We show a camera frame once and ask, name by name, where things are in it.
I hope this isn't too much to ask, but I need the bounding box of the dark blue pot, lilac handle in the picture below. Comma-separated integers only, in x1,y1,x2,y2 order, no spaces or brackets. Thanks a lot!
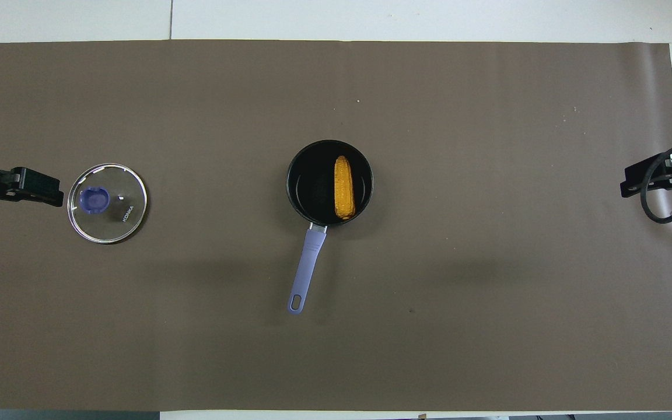
286,140,375,316

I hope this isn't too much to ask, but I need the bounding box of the brown table mat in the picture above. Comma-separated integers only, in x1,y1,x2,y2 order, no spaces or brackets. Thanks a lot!
0,40,672,412

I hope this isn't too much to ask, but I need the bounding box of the yellow corn cob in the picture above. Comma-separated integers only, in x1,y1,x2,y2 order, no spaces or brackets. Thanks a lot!
334,155,356,221

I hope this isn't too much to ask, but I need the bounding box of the glass lid with blue knob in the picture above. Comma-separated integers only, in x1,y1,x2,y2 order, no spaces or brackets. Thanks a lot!
67,163,148,244

